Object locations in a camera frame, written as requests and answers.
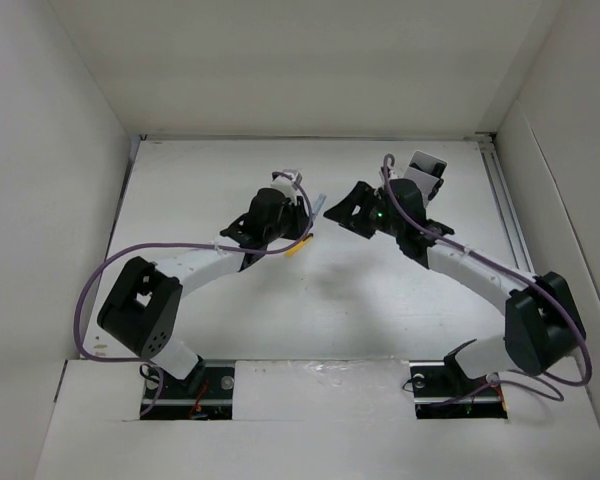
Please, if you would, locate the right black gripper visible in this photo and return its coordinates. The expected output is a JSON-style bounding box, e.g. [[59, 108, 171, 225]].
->
[[323, 181, 404, 240]]

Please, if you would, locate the light blue pen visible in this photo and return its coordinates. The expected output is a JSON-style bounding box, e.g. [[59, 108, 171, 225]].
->
[[311, 193, 327, 220]]

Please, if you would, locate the yellow highlighter marker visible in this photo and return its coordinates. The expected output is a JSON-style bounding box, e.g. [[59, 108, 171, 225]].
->
[[428, 162, 447, 201]]

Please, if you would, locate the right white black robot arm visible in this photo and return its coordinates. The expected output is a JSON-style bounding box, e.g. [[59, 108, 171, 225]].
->
[[324, 174, 592, 402]]

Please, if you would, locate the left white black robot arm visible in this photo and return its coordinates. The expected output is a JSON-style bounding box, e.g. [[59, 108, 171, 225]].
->
[[97, 185, 312, 397]]

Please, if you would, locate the white compartment organizer tray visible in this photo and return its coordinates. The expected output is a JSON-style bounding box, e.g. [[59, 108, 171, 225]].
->
[[403, 150, 447, 206]]

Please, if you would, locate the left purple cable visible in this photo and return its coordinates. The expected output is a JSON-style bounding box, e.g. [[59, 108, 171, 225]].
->
[[73, 170, 315, 419]]

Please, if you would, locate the purple cable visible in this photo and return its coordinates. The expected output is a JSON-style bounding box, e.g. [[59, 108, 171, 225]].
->
[[379, 153, 595, 404], [73, 170, 315, 419]]

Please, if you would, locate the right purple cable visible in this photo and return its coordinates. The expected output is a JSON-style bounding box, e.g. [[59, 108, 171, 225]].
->
[[379, 153, 595, 404]]

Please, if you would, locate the right base mounting rail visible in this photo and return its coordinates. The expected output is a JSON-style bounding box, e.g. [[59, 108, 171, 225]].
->
[[403, 360, 508, 420]]

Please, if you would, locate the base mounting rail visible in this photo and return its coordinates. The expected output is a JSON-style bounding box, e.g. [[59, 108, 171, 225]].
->
[[403, 360, 508, 420], [139, 360, 236, 421]]

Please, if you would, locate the left base mounting rail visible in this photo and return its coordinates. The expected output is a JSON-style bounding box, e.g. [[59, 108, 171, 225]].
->
[[139, 360, 236, 421]]

